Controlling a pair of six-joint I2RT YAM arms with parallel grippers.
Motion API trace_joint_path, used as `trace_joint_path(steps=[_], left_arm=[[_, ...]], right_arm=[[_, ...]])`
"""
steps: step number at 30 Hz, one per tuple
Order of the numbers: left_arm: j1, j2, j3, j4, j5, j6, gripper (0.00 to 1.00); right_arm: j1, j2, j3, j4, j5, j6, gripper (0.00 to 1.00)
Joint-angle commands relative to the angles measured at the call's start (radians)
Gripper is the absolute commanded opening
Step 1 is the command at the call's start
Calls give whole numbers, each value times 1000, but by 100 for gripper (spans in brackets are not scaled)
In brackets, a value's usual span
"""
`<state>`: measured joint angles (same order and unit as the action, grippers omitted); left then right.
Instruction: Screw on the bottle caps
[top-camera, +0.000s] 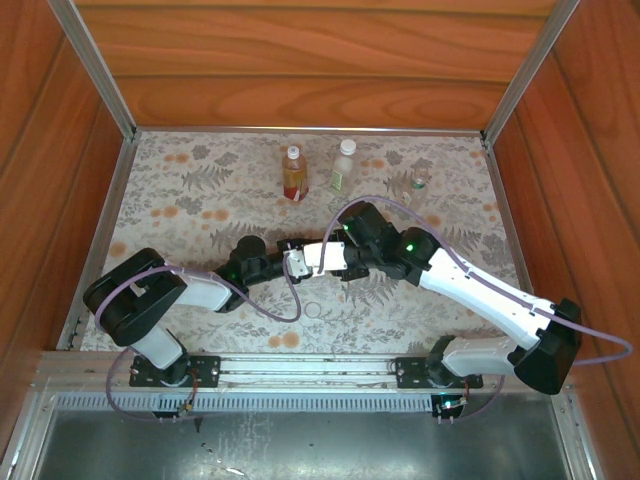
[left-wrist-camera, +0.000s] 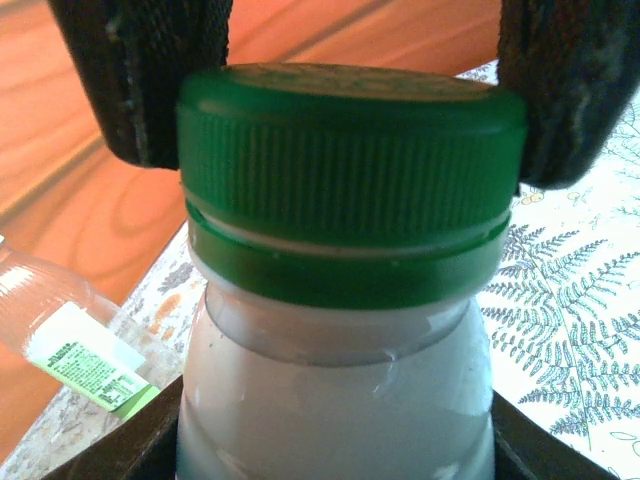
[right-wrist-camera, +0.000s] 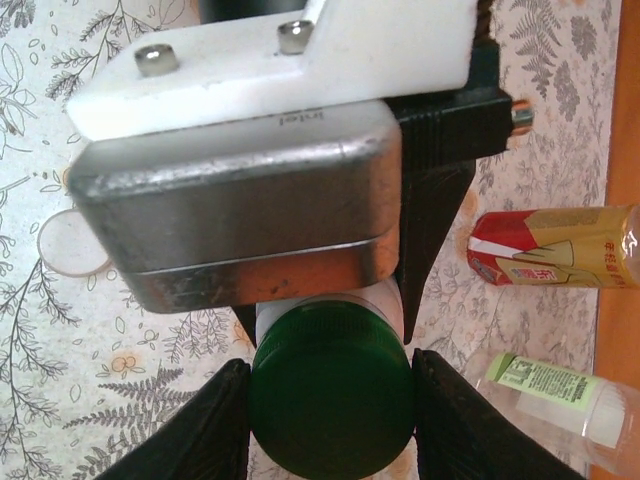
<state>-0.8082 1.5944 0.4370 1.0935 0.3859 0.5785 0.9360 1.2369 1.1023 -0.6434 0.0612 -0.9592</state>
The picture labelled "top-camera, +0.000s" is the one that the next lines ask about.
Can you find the orange drink bottle red label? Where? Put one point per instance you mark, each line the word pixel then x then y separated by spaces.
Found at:
pixel 295 180

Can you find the small clear bottle green band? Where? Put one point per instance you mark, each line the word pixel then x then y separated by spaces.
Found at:
pixel 417 187

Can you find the white cap with blue print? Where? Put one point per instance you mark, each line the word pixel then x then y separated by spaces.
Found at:
pixel 294 150

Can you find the plain white bottle cap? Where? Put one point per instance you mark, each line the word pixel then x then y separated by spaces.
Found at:
pixel 348 146

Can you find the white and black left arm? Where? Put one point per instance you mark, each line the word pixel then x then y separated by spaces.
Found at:
pixel 155 345

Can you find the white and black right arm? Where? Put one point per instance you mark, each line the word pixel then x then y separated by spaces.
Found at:
pixel 490 300

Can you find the clear bottle with green label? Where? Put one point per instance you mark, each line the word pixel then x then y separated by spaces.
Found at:
pixel 341 175

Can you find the floral patterned tablecloth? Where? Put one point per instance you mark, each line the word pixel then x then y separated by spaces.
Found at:
pixel 200 200

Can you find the small black controller board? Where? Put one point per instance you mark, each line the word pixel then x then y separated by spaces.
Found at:
pixel 186 408
pixel 450 404

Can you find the grey metal sheet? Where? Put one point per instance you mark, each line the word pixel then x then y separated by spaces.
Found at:
pixel 350 450

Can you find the long aluminium mounting rail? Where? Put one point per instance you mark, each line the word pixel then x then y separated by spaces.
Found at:
pixel 300 367

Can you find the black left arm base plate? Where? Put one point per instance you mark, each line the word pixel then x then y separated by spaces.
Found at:
pixel 206 372

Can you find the thin aluminium table edge rail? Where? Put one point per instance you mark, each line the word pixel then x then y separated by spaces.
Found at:
pixel 300 130

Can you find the aluminium table side rail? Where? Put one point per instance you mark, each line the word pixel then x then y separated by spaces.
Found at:
pixel 504 200
pixel 97 240

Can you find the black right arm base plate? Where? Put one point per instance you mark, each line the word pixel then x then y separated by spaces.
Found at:
pixel 411 372

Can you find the slanted aluminium frame post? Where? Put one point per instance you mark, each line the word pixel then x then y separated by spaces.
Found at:
pixel 95 70
pixel 530 75

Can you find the aluminium lower frame bar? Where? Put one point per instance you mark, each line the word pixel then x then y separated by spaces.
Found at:
pixel 575 440
pixel 25 440

